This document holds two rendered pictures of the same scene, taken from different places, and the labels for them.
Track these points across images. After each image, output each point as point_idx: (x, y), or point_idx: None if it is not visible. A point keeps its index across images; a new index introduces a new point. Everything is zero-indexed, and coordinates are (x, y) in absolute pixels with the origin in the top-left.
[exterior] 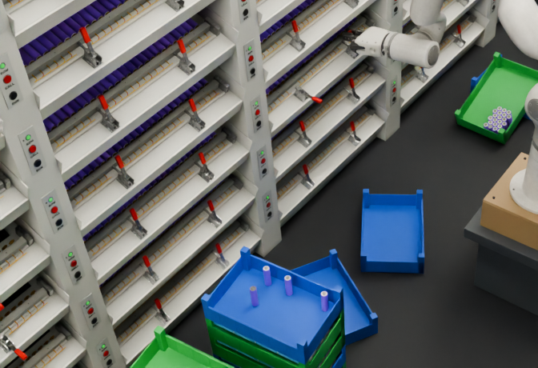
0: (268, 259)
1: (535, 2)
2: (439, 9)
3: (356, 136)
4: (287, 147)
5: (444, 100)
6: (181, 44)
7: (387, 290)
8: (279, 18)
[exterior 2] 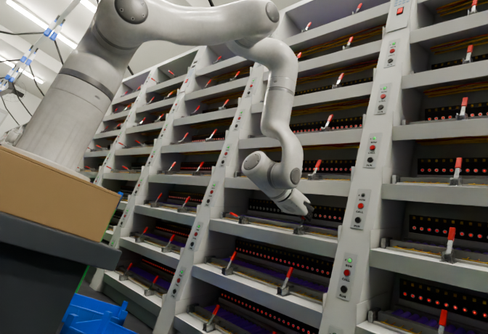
0: (148, 332)
1: (208, 7)
2: (266, 110)
3: None
4: (221, 269)
5: None
6: (214, 130)
7: (59, 332)
8: (253, 145)
